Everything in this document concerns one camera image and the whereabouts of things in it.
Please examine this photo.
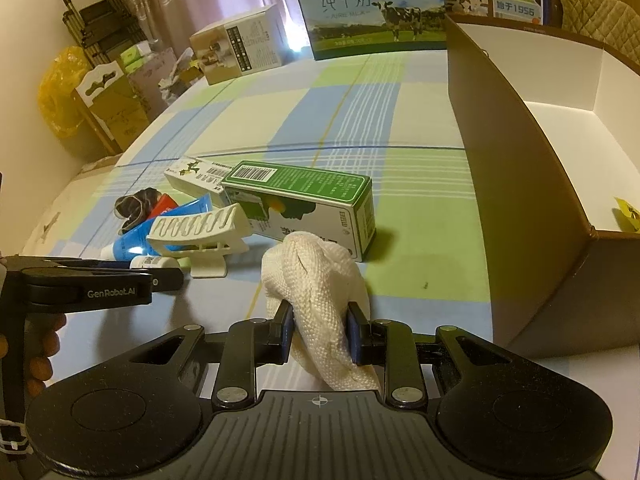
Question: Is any green tissue pack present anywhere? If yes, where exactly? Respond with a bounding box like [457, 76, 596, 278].
[120, 42, 153, 68]

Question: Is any white knitted cloth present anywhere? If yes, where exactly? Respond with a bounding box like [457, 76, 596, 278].
[261, 231, 381, 391]

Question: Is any person's left hand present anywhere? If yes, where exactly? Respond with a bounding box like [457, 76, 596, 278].
[25, 314, 67, 397]

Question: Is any blue squeeze tube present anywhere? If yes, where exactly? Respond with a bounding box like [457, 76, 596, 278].
[100, 195, 213, 261]

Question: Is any beige quilted cover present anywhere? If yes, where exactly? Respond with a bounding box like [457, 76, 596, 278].
[547, 0, 640, 73]

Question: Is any yellow plastic bag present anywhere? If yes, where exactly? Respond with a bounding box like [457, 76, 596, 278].
[39, 46, 96, 141]

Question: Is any yellow packet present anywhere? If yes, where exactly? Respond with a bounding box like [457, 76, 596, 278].
[614, 196, 640, 233]

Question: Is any grey paper bag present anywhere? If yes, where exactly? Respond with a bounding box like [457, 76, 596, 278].
[127, 47, 178, 111]

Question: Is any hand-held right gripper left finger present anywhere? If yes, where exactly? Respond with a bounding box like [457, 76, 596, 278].
[129, 300, 297, 411]

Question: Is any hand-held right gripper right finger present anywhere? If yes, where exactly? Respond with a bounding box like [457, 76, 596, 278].
[346, 301, 511, 410]

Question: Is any cardboard gift box with handle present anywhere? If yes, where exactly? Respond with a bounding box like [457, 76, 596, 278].
[72, 62, 151, 153]

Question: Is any white and brown box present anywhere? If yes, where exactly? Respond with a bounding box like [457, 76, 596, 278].
[189, 4, 285, 86]

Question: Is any small white labelled tube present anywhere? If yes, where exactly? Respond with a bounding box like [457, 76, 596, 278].
[129, 254, 193, 270]

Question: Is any white box with green print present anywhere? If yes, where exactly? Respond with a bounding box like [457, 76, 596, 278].
[164, 157, 236, 198]

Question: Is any brown cardboard box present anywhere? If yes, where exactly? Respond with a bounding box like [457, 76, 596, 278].
[444, 12, 640, 361]

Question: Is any green milk carton case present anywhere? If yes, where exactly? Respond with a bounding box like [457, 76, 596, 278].
[291, 0, 447, 62]

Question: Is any white plastic rack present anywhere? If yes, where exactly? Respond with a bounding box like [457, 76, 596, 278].
[146, 203, 255, 279]

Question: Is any green printed carton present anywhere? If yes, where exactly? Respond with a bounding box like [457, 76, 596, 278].
[220, 161, 377, 262]

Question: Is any dark brown scrunchie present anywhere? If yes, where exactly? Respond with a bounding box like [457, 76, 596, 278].
[115, 187, 161, 235]

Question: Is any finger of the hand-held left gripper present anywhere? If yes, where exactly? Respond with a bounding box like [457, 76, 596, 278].
[47, 258, 184, 292]

